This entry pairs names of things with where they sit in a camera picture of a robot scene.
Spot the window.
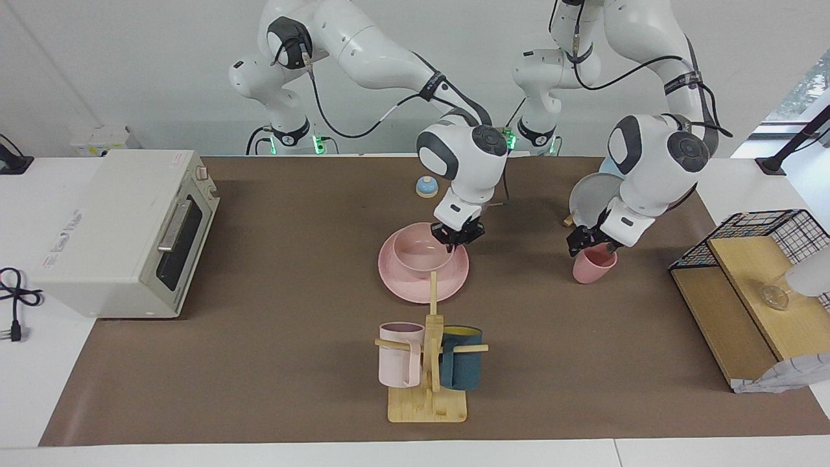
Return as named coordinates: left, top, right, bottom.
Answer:
left=764, top=51, right=830, bottom=125

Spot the clear wine glass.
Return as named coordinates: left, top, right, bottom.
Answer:
left=762, top=255, right=830, bottom=311

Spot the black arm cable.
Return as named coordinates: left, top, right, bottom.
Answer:
left=272, top=39, right=493, bottom=141
left=550, top=0, right=733, bottom=140

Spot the black clamp stand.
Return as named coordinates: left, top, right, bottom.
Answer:
left=0, top=134, right=34, bottom=174
left=755, top=104, right=830, bottom=176

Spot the wooden mug tree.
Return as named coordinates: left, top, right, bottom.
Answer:
left=375, top=271, right=489, bottom=424

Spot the pale pink mug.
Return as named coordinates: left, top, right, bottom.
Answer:
left=379, top=322, right=425, bottom=389

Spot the pink cup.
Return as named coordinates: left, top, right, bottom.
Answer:
left=573, top=243, right=618, bottom=284

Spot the pink speckled plate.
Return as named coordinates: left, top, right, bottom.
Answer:
left=378, top=224, right=469, bottom=304

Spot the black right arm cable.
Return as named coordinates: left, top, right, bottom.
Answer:
left=272, top=39, right=493, bottom=141

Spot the pink bowl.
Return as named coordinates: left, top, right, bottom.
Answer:
left=394, top=222, right=456, bottom=273

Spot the grey plate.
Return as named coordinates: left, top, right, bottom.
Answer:
left=569, top=173, right=626, bottom=228

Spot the beige toaster oven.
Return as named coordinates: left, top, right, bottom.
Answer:
left=31, top=150, right=220, bottom=318

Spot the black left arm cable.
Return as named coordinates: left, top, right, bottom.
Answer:
left=550, top=0, right=733, bottom=140

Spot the black power cord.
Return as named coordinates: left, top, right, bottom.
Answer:
left=0, top=267, right=43, bottom=342

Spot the brown table mat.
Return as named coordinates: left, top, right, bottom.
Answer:
left=39, top=156, right=830, bottom=447

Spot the dark teal mug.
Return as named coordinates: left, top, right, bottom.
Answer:
left=439, top=326, right=484, bottom=391

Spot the wooden shelf with wire mesh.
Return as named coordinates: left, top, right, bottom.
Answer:
left=669, top=210, right=830, bottom=394

